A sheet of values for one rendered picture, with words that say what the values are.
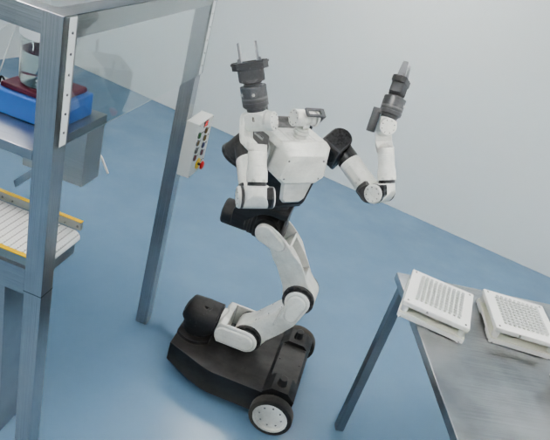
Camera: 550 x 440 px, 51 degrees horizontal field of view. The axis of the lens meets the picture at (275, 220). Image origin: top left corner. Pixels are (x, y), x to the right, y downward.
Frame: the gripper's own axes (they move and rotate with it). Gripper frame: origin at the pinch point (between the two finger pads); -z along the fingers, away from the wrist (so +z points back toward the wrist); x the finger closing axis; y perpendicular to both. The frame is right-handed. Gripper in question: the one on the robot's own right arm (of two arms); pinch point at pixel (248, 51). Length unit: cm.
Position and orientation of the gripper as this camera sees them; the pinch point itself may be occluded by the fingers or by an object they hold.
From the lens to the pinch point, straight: 193.7
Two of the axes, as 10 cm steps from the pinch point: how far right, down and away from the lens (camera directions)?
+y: 0.0, 3.8, -9.3
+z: 1.3, 9.2, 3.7
